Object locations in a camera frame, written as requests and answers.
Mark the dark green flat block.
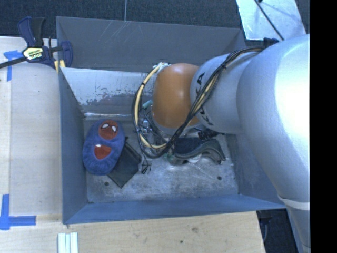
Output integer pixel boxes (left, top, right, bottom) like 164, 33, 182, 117
106, 140, 143, 189

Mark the dark grey curved tool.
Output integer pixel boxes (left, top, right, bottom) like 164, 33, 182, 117
168, 138, 227, 166

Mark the dark blue flat box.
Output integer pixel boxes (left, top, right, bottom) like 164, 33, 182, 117
173, 137, 209, 155

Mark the blue plush slipper red face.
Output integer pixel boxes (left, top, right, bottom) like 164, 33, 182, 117
82, 119, 126, 176

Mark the black cylinder on white bracket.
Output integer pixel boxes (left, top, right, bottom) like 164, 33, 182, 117
197, 129, 220, 141

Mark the grey metal bin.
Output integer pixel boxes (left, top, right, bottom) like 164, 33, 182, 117
55, 16, 287, 225

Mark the pale wood flat board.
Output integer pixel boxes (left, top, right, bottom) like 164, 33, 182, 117
9, 61, 64, 217

